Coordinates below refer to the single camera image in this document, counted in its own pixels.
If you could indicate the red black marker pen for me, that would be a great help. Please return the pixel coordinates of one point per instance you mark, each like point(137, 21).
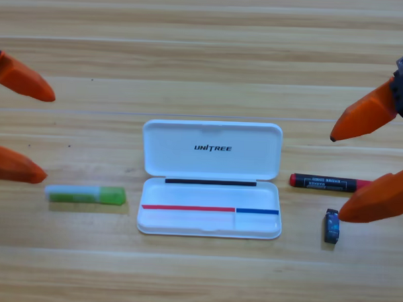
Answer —
point(326, 182)

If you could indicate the white Unitree pencil case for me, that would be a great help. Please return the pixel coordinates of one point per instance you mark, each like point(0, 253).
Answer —
point(209, 197)

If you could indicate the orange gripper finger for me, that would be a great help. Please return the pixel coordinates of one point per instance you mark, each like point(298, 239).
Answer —
point(378, 200)

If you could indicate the black eraser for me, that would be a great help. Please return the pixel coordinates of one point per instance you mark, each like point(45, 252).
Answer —
point(332, 226)

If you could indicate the green highlighter pen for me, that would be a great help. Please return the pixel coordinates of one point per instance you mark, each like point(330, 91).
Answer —
point(84, 195)

